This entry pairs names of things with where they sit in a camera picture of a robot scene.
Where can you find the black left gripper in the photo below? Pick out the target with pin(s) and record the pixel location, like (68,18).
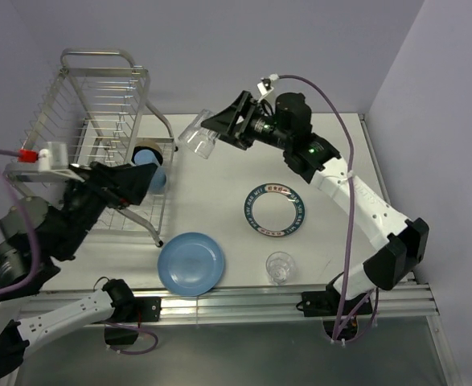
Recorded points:
(117,184)

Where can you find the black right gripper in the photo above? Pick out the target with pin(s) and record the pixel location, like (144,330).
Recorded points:
(246,108)

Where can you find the blue plastic cup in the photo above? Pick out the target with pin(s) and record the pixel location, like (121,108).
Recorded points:
(159,179)

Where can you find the clear glass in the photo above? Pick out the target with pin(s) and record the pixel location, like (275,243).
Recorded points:
(199,140)
(280,267)

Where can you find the black and tan bowl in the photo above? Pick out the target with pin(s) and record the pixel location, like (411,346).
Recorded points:
(149,148)

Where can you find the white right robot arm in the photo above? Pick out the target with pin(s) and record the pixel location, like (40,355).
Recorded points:
(399,242)

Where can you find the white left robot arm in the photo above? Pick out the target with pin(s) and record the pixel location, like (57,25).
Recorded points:
(37,233)

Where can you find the steel two-tier dish rack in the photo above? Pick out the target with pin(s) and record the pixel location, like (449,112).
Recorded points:
(99,105)

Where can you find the white plate with dark rim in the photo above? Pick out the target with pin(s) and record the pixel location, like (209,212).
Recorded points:
(274,210)

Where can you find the blue plastic plate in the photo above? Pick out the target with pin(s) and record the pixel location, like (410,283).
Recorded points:
(190,264)

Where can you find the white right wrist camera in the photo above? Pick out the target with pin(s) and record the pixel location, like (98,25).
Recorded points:
(266,87)

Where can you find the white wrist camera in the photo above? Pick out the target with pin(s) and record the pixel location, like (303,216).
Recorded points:
(266,87)
(53,160)

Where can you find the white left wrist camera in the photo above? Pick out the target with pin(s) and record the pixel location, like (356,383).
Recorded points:
(53,160)

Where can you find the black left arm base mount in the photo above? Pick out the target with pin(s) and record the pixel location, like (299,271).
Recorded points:
(133,333)

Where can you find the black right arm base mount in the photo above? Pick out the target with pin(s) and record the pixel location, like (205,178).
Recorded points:
(320,303)

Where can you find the aluminium front rail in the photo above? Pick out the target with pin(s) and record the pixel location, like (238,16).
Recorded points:
(273,303)

